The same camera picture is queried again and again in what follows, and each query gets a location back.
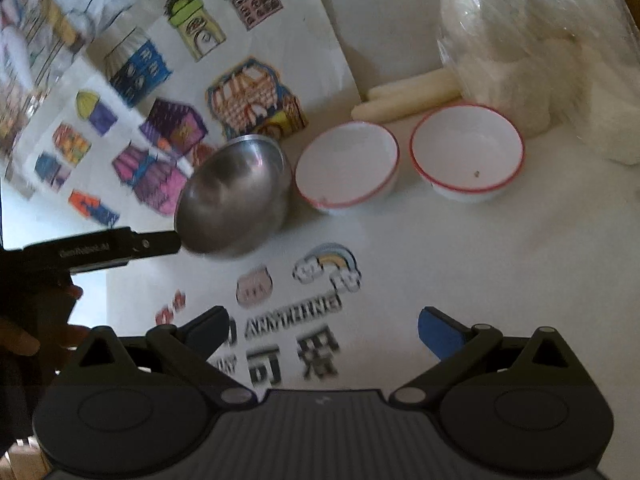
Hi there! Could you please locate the cream rolled stick front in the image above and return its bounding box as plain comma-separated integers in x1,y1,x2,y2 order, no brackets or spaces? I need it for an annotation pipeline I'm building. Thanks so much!
352,88,461,124

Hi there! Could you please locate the cream rolled stick rear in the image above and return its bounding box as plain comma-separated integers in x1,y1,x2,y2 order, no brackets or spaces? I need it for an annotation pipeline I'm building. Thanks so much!
367,67,458,101

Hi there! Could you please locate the colourful houses drawing paper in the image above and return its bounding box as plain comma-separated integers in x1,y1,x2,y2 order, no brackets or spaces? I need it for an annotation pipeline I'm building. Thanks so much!
1,0,359,231

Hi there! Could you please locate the white cartoon table mat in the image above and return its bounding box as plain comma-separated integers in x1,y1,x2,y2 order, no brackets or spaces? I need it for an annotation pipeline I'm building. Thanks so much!
107,130,639,412

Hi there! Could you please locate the large stainless steel bowl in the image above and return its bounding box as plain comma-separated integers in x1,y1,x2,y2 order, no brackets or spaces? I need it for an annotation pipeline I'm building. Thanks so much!
174,134,293,259

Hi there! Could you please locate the cream rolled stick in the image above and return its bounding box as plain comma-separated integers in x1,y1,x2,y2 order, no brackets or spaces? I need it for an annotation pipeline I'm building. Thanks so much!
367,67,458,101
352,88,461,124

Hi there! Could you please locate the plastic bag of white rolls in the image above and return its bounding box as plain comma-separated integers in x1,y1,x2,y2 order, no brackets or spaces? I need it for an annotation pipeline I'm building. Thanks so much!
438,0,639,166

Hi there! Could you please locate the person's left hand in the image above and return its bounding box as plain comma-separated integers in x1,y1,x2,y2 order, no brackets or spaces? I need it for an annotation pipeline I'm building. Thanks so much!
1,273,90,452

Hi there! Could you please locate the white red-rimmed bowl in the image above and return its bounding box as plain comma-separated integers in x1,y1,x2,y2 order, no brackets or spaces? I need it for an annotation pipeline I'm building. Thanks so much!
409,104,525,204
294,122,400,216

